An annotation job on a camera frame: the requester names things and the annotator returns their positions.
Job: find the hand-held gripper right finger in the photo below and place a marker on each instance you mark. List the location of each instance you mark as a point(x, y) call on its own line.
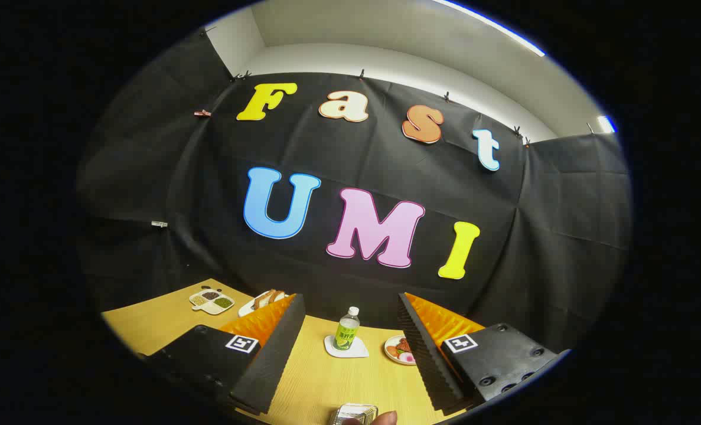
point(424, 360)

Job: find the white compartment dish with grains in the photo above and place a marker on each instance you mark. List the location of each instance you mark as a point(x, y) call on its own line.
point(211, 301)

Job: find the sliced bread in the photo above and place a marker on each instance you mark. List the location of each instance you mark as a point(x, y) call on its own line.
point(267, 298)

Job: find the black backdrop cloth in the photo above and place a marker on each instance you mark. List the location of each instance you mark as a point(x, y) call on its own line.
point(385, 159)

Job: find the round plate with food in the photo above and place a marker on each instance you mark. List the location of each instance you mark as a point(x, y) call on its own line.
point(398, 350)

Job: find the green drink bottle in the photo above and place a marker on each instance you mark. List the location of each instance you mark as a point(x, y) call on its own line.
point(346, 333)

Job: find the white square coaster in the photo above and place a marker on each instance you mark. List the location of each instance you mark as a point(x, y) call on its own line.
point(359, 352)

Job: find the white oblong plate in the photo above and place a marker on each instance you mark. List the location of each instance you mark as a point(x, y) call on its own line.
point(247, 308)

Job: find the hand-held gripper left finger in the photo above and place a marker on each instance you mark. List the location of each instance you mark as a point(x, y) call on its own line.
point(270, 366)

